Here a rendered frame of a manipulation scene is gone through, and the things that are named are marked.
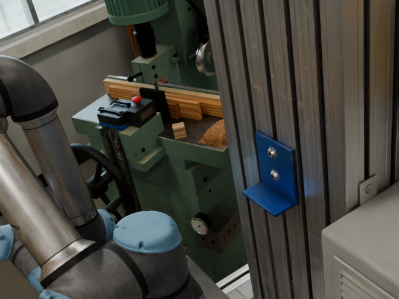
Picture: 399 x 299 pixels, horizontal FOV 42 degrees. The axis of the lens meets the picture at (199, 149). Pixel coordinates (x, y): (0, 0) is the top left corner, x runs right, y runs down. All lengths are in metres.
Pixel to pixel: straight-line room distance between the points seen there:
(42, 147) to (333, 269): 0.66
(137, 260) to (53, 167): 0.30
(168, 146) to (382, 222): 0.96
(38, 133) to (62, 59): 2.01
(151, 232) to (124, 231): 0.05
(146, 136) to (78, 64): 1.71
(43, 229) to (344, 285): 0.52
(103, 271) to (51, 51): 2.22
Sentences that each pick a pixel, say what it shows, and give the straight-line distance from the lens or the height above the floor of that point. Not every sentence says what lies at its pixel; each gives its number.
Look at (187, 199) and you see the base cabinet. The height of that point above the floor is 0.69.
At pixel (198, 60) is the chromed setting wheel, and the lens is 1.60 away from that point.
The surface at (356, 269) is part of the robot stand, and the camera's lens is 0.60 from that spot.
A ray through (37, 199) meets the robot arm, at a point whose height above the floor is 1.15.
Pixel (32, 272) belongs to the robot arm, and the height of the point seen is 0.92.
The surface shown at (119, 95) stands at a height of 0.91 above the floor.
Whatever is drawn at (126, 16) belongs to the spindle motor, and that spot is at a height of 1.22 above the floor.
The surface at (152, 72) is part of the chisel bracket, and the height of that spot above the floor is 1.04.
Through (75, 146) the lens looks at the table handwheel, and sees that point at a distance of 1.48.
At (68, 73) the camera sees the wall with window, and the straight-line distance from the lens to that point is 3.11.
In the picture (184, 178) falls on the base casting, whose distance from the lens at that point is 1.54.
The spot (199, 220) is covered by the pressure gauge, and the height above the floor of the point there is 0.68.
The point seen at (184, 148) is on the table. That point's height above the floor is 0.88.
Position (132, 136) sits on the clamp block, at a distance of 1.44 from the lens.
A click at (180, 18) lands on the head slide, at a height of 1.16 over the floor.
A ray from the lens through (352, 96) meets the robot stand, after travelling 0.57.
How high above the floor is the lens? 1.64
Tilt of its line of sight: 32 degrees down
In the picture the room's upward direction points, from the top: 12 degrees counter-clockwise
